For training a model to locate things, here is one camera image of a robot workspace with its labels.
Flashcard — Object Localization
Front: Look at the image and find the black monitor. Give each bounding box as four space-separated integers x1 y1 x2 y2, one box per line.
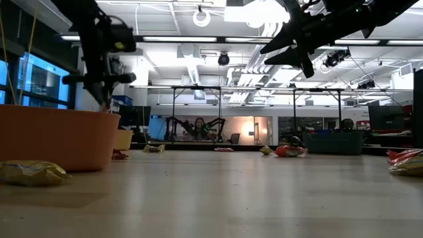
118 105 152 128
368 104 405 131

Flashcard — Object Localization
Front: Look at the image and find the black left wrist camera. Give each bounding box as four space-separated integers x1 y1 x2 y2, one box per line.
110 23 137 54

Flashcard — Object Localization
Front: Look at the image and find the yellow candy bar wrapper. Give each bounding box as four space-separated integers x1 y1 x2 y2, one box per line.
389 157 423 177

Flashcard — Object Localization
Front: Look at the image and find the teal plastic bin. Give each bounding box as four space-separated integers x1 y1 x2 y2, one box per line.
301 131 364 156

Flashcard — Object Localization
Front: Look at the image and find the blue lit window pane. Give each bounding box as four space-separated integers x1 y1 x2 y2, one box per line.
16 52 71 110
0 59 9 105

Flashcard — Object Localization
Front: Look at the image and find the white cable coil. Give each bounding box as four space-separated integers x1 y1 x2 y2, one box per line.
192 9 212 28

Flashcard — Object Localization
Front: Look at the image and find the person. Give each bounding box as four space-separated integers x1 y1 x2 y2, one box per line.
193 116 208 141

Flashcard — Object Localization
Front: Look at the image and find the orange plastic bin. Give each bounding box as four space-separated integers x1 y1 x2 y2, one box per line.
0 104 122 173

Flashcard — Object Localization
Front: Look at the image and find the yellow cable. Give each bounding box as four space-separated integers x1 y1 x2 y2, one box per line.
0 8 38 106

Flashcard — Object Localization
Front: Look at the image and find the blue storage box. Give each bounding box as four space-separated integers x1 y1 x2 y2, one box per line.
112 95 134 107

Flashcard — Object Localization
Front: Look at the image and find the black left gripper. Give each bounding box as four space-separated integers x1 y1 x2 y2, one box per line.
62 18 137 110

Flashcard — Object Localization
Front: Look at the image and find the black ceiling dome camera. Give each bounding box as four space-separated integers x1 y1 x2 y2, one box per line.
217 52 231 67

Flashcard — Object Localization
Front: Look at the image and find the black column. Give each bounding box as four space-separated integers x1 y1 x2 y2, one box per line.
412 68 423 148

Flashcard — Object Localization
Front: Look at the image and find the gold candy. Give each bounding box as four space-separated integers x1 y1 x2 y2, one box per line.
142 143 166 154

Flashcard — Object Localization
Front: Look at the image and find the black station frame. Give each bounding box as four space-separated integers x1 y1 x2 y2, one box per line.
170 85 223 143
292 87 343 132

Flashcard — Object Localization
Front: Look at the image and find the yellow crinkled candy wrapper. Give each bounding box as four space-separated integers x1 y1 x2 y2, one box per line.
0 160 72 186

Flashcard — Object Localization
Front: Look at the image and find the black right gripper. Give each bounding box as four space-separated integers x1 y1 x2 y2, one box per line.
260 0 334 79

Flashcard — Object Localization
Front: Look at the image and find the yellow plastic bin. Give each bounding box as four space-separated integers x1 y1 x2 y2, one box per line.
114 129 134 151

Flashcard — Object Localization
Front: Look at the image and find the orange candy pack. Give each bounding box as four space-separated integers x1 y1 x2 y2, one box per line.
274 145 309 158
387 153 423 166
387 148 423 159

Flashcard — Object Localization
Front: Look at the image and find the black ceiling-mounted camera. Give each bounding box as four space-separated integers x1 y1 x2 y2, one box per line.
356 79 377 90
323 48 352 69

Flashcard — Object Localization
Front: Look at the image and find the black aluminium table frame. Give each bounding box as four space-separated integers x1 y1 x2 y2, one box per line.
130 141 423 157

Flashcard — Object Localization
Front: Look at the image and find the red candy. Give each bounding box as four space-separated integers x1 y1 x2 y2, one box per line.
111 149 130 161

